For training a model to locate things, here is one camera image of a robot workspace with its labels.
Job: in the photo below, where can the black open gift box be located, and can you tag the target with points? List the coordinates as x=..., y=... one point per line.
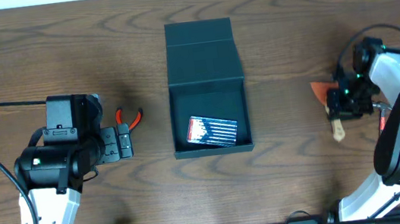
x=205, y=79

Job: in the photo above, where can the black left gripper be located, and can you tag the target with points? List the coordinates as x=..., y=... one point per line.
x=124, y=140

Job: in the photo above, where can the blue drill bit set case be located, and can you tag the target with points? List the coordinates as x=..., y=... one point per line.
x=212, y=131

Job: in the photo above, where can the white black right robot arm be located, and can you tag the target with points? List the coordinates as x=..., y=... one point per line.
x=380, y=192

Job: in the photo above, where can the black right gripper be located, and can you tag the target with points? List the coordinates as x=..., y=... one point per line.
x=338, y=110

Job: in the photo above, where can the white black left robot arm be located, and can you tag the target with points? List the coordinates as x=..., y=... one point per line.
x=54, y=173

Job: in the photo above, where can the small hammer red black handle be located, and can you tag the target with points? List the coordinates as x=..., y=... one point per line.
x=382, y=107

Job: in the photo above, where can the orange scraper wooden handle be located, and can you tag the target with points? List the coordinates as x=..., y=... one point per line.
x=320, y=89

